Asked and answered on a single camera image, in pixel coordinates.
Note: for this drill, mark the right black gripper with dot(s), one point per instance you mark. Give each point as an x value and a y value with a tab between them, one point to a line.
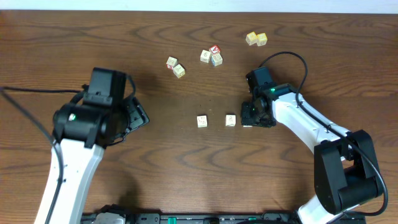
247	119

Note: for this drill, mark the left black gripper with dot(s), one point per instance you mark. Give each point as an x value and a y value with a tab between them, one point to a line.
132	120

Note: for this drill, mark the yellow sided white block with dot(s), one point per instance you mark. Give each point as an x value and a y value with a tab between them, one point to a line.
230	120

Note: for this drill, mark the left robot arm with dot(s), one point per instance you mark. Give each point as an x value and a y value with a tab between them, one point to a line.
93	120

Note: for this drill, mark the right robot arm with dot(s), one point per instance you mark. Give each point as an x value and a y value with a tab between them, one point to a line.
345	162

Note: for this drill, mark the white block yellow side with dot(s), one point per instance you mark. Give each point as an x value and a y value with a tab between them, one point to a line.
179	71

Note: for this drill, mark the white block red side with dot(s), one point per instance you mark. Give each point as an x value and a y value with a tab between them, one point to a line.
171	63

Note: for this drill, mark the blue edged white block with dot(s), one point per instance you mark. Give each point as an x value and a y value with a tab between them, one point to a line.
216	59

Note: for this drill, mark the yellow block right of pair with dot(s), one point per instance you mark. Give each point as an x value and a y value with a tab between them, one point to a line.
261	39

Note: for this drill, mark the yellow block of pair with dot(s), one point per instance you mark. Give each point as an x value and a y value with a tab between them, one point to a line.
261	39
251	38

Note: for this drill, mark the yellow block left of pair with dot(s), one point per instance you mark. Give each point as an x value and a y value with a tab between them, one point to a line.
251	38

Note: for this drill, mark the red letter A block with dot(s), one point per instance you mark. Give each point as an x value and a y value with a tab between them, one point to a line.
214	49

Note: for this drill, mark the cream block left of cluster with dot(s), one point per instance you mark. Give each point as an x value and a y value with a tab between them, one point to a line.
205	56

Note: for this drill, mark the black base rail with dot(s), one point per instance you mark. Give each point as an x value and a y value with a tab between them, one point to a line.
116	214

